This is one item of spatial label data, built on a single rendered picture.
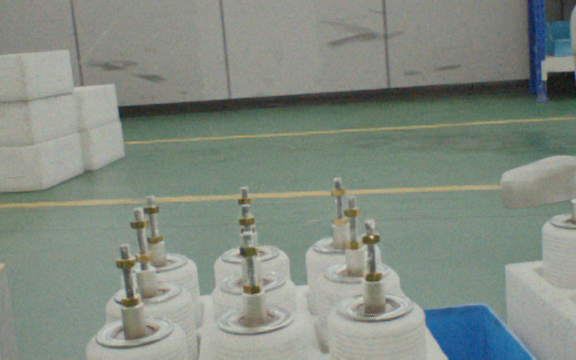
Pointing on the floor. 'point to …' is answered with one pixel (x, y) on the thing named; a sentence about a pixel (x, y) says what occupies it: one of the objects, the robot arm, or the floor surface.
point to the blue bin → (473, 333)
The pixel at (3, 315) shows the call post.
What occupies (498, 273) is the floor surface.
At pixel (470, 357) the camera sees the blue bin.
